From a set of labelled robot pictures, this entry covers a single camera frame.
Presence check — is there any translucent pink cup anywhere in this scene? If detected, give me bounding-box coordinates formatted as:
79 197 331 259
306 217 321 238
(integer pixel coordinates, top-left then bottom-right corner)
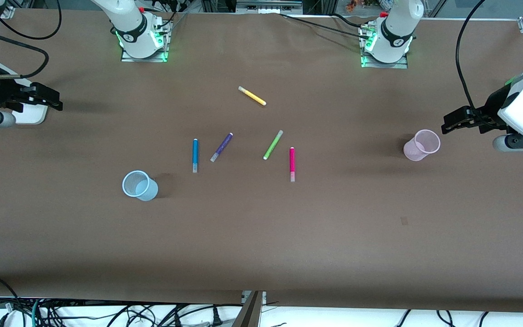
403 129 441 162

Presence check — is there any translucent blue cup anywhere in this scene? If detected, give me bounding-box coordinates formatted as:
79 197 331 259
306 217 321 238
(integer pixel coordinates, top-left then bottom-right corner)
122 170 158 202

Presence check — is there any green marker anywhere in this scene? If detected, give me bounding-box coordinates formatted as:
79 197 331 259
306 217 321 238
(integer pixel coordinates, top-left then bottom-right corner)
263 130 284 160

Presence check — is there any purple marker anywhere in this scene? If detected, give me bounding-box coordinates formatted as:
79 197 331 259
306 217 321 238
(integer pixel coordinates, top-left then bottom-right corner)
210 133 233 163

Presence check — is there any yellow marker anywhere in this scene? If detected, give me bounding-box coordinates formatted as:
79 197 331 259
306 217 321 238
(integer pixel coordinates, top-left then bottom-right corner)
238 86 267 106

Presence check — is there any grey metal box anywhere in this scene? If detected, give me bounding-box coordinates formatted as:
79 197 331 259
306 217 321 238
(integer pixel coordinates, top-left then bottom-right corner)
237 0 303 14

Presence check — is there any metal table strut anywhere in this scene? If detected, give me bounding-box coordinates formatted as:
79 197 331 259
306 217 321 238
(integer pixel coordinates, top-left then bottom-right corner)
232 291 266 327

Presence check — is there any black cable with metal plug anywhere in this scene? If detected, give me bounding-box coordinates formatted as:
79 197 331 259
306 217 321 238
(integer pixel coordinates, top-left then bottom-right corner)
0 33 49 80

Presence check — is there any black looping cable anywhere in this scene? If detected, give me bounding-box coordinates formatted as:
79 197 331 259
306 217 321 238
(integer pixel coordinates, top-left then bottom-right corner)
0 0 62 40

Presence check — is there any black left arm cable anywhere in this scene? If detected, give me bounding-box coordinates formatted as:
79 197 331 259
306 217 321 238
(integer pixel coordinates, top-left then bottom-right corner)
455 0 490 110

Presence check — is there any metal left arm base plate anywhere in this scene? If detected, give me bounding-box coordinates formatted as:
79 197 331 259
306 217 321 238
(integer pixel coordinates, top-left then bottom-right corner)
360 25 409 69

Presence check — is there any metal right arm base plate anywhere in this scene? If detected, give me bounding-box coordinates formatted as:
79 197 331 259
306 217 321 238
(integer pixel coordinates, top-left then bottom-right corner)
121 19 170 63

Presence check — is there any short black table cable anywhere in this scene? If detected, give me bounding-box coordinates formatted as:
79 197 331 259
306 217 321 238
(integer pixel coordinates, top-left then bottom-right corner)
332 13 365 28

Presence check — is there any long black table cable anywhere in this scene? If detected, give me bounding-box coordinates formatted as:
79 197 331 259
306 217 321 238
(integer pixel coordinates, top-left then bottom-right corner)
280 13 373 38

